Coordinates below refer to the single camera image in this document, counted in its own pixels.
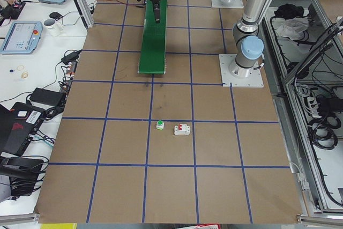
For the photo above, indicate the green conveyor belt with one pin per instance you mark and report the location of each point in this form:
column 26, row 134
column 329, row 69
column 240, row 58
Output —
column 153, row 48

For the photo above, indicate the black computer mouse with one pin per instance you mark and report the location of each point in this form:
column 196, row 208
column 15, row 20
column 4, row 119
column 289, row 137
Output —
column 56, row 16

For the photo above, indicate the white mug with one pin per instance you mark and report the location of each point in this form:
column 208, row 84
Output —
column 53, row 27

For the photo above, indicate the white red circuit breaker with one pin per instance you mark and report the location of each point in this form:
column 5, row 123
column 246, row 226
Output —
column 181, row 129

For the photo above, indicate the near teach pendant tablet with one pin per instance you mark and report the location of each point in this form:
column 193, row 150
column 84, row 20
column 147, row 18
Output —
column 22, row 37

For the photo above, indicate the black power adapter brick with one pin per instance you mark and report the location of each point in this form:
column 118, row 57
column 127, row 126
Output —
column 48, row 97

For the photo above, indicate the black laptop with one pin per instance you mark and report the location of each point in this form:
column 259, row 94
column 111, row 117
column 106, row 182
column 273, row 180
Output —
column 18, row 125

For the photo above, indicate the green push button switch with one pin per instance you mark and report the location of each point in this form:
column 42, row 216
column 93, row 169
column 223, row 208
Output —
column 160, row 124

